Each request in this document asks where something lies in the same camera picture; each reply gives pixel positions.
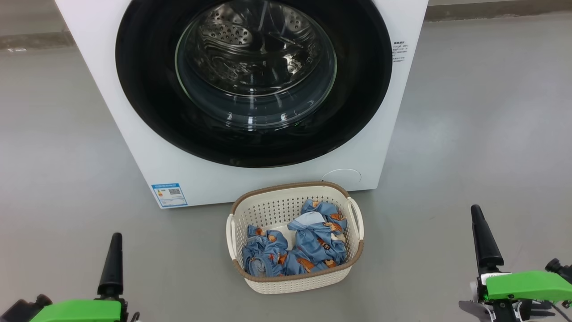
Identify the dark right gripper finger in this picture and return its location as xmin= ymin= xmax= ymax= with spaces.
xmin=471 ymin=205 xmax=505 ymax=275

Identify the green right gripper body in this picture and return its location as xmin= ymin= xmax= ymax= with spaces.
xmin=459 ymin=268 xmax=572 ymax=322

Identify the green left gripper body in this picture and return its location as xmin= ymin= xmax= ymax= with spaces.
xmin=29 ymin=297 xmax=140 ymax=322

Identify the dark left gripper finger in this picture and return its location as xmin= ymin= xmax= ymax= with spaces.
xmin=97 ymin=233 xmax=123 ymax=299

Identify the blue cartoon print garment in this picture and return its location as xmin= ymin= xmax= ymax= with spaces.
xmin=242 ymin=225 xmax=309 ymax=277

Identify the blue cartoon garment white collar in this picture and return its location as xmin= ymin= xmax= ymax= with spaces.
xmin=286 ymin=200 xmax=348 ymax=273

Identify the black round glass washer door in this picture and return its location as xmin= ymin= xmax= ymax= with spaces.
xmin=115 ymin=0 xmax=394 ymax=169

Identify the white front-load washing machine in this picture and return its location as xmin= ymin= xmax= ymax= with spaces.
xmin=55 ymin=0 xmax=429 ymax=209

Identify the stainless steel washing machine drum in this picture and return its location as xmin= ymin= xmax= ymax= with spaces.
xmin=178 ymin=0 xmax=336 ymax=127

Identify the blue energy label sticker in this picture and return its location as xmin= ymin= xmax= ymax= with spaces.
xmin=151 ymin=182 xmax=188 ymax=208

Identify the round white filter cover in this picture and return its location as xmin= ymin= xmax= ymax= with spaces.
xmin=323 ymin=169 xmax=362 ymax=185

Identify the cream perforated laundry basket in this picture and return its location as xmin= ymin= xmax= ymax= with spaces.
xmin=226 ymin=181 xmax=365 ymax=295

